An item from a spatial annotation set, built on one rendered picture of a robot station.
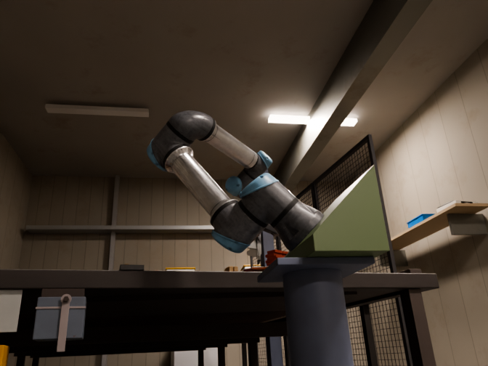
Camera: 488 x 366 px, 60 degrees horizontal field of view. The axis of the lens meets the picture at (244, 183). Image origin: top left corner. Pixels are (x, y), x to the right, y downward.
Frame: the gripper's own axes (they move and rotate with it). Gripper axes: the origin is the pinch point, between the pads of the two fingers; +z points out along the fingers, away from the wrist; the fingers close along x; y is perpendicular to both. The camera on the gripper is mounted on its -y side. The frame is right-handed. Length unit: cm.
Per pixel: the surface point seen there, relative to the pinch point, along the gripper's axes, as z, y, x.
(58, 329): 26, 62, 44
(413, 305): 21, -59, 2
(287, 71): -259, -52, -220
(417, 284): 13, -62, 2
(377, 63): -215, -128, -155
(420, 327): 29, -60, 1
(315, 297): 23, -12, 58
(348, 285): 13.2, -32.4, 11.7
